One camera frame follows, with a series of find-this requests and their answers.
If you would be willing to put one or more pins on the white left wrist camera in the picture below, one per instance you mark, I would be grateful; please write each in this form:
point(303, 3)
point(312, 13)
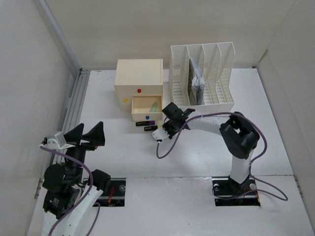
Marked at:
point(56, 141)

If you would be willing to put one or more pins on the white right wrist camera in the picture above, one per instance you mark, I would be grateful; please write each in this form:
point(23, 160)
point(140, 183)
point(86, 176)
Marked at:
point(160, 134)

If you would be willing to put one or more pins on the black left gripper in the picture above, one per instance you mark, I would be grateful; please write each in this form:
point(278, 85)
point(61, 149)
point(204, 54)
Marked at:
point(96, 136)

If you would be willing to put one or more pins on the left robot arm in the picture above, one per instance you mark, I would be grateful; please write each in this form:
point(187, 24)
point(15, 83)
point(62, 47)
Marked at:
point(72, 188)

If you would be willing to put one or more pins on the green highlighter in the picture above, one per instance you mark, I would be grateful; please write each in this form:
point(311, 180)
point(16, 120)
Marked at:
point(154, 108)

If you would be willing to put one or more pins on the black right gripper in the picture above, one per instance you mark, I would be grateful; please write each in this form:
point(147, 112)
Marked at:
point(165, 126)

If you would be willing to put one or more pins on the Canon guide booklet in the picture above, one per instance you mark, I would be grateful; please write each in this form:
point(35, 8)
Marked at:
point(196, 84)

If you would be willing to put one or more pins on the cream drawer cabinet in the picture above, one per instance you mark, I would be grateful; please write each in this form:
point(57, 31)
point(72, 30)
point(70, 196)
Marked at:
point(144, 74)

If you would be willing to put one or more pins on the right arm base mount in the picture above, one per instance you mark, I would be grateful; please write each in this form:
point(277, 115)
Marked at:
point(229, 193)

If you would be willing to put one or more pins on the white four-slot file organizer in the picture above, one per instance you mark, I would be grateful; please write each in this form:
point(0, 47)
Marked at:
point(216, 61)

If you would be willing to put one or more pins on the purple cap black highlighter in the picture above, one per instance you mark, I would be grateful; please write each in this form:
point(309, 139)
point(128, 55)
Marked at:
point(145, 123)

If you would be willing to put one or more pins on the yellow cap black highlighter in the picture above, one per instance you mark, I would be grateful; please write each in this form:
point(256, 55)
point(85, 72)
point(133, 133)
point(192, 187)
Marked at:
point(151, 128)

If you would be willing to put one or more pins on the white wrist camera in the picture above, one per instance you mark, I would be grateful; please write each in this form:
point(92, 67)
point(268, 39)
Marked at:
point(160, 134)
point(56, 141)

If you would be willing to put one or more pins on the aluminium frame rail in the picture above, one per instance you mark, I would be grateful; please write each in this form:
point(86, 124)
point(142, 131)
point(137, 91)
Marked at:
point(77, 82)

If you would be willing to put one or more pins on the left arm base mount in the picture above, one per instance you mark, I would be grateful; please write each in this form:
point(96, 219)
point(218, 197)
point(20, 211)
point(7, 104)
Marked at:
point(115, 196)

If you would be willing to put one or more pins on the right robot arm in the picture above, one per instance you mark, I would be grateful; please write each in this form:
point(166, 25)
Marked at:
point(239, 136)

